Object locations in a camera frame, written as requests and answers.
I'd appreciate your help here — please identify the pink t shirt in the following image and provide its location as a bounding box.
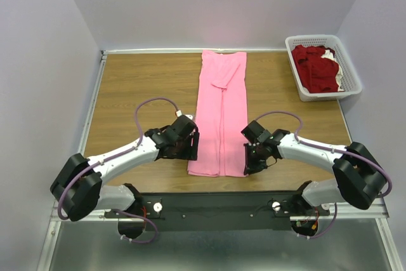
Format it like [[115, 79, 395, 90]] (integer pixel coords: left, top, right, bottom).
[[187, 51, 248, 178]]

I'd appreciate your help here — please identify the white plastic basket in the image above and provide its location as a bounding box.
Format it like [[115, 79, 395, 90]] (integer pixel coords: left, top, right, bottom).
[[285, 34, 362, 102]]

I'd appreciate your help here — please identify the red t shirt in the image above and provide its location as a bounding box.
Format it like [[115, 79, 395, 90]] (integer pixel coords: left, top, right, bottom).
[[292, 45, 338, 93]]

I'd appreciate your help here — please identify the white cloth in basket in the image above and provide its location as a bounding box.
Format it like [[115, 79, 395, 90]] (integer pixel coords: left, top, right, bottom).
[[322, 48, 344, 92]]

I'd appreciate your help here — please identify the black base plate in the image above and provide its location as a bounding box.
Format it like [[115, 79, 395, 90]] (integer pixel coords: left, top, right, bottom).
[[104, 192, 331, 239]]

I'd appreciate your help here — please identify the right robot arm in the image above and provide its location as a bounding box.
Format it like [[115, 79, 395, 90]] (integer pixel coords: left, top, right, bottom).
[[241, 121, 389, 215]]

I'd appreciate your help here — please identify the aluminium frame rail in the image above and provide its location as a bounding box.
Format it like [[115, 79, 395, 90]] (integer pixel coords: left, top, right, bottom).
[[50, 198, 389, 221]]

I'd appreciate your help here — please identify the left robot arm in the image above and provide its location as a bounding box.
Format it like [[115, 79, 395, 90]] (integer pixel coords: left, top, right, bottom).
[[50, 114, 199, 221]]

